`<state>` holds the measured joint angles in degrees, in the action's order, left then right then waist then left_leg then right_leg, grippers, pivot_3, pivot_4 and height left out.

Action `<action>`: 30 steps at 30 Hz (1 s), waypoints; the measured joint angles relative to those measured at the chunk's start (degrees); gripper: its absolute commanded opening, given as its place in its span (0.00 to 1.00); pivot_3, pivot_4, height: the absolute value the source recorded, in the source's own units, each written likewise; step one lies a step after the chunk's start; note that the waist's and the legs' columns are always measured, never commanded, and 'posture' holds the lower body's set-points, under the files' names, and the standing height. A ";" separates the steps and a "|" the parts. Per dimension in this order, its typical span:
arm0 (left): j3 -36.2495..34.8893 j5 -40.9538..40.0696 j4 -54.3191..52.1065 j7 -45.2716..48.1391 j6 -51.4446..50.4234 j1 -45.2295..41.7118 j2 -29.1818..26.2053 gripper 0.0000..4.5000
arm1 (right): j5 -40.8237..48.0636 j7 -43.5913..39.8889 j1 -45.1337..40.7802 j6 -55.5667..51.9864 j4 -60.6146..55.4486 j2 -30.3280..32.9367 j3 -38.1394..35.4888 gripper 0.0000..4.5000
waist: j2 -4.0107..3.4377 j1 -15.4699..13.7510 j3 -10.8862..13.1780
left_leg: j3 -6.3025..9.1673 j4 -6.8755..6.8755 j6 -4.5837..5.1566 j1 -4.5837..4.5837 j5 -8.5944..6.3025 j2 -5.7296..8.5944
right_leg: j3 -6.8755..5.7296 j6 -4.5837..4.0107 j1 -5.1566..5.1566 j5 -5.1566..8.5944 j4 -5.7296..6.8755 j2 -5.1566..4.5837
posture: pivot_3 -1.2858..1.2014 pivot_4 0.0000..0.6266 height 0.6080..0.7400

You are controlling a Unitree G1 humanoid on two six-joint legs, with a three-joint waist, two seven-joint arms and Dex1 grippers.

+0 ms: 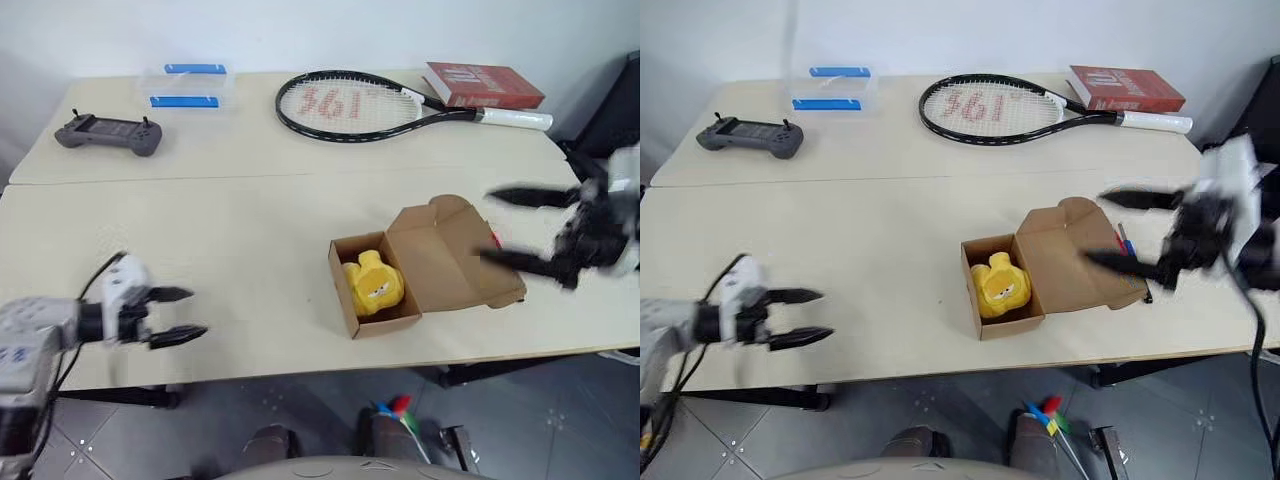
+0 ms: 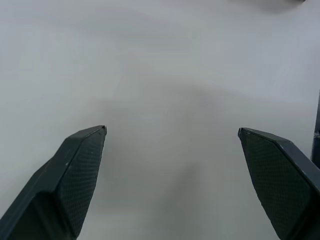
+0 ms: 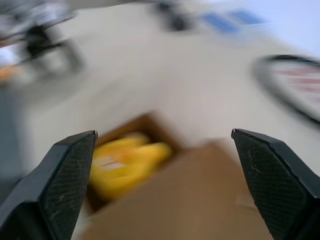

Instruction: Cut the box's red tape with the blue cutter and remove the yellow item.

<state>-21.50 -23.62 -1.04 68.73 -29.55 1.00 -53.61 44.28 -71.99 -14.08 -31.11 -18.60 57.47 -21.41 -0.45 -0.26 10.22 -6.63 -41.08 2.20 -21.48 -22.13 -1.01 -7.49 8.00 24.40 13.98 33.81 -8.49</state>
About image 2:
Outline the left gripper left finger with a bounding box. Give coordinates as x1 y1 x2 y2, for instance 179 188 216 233
0 125 108 240

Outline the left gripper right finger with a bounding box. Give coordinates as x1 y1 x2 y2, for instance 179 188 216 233
237 127 320 240

